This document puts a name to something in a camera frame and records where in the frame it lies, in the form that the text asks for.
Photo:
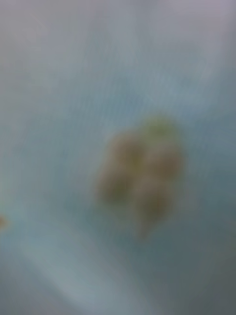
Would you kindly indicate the pale blue artificial flower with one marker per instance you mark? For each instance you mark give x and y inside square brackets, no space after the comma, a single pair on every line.
[118,123]

